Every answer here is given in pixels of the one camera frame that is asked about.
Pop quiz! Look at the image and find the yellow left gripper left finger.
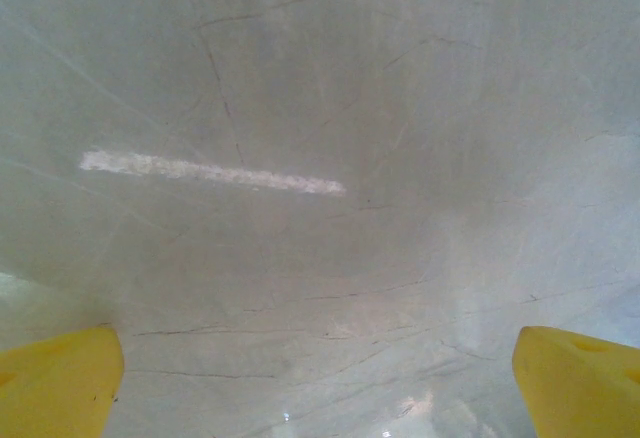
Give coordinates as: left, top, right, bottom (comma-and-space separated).
0, 326, 125, 438

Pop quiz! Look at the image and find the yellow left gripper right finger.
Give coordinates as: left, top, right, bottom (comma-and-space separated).
511, 325, 640, 438

